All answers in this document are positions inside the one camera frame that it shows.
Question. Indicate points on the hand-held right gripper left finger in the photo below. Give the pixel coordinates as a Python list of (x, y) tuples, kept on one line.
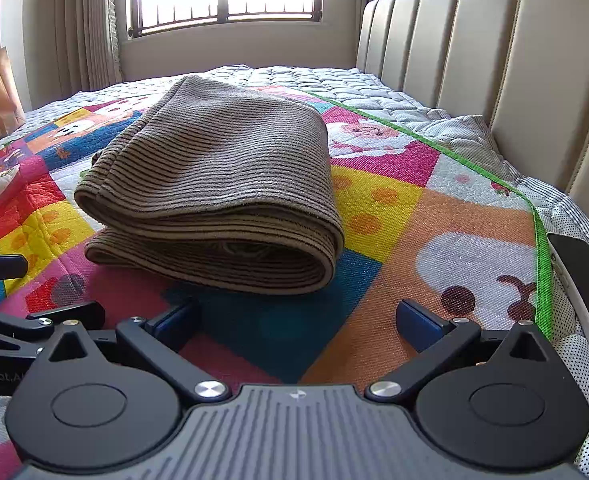
[(174, 325)]

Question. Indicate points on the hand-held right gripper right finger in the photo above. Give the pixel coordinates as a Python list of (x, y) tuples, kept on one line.
[(417, 325)]

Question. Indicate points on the brown striped knit garment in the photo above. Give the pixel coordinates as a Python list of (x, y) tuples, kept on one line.
[(214, 170)]

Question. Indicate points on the colourful printed blanket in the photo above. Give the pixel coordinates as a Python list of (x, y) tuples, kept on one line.
[(424, 210)]

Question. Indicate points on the beige curtain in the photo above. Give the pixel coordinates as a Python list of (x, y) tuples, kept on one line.
[(74, 25)]

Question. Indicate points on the beige padded headboard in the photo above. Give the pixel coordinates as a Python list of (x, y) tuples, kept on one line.
[(499, 60)]

